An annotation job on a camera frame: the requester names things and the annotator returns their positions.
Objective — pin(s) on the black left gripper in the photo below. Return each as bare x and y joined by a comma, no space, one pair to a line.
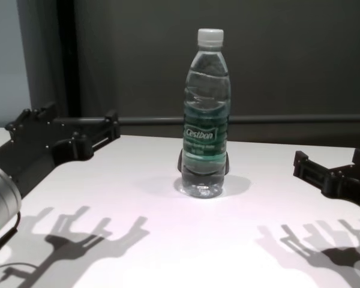
27,150

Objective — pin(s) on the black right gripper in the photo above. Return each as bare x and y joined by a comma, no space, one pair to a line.
354,186

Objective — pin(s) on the clear water bottle green label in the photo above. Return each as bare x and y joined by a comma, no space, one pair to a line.
205,90

